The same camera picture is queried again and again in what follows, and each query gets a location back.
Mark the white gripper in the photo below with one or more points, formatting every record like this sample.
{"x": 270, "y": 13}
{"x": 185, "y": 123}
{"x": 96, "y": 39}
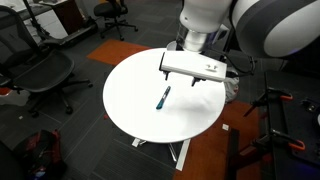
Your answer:
{"x": 198, "y": 66}

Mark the teal marker pen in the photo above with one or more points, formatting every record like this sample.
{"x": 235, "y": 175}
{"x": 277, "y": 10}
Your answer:
{"x": 162, "y": 100}

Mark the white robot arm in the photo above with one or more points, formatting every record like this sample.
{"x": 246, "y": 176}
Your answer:
{"x": 263, "y": 28}

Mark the round white table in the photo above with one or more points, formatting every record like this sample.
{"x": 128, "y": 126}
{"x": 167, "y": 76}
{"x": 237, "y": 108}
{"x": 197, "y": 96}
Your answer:
{"x": 161, "y": 96}

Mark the white plastic bag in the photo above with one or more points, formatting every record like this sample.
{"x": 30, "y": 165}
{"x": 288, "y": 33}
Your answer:
{"x": 232, "y": 88}

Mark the distant black office chair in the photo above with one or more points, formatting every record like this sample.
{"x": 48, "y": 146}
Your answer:
{"x": 112, "y": 9}

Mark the black side table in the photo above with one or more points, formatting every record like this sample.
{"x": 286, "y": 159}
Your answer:
{"x": 299, "y": 119}

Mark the black mesh office chair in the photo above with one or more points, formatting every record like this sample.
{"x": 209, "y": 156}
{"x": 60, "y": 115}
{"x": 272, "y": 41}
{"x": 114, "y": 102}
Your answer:
{"x": 25, "y": 66}

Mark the red black backpack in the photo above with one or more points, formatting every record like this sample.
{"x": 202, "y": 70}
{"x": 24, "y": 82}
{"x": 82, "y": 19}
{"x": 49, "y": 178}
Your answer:
{"x": 40, "y": 156}

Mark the orange handled clamp upper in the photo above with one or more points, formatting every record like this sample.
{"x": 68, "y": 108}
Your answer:
{"x": 263, "y": 99}

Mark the orange handled clamp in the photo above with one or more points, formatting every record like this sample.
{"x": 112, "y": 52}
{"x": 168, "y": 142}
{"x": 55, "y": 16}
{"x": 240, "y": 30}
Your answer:
{"x": 263, "y": 99}
{"x": 279, "y": 136}

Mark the orange handled clamp lower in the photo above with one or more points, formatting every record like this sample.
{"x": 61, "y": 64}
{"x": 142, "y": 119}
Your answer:
{"x": 279, "y": 136}

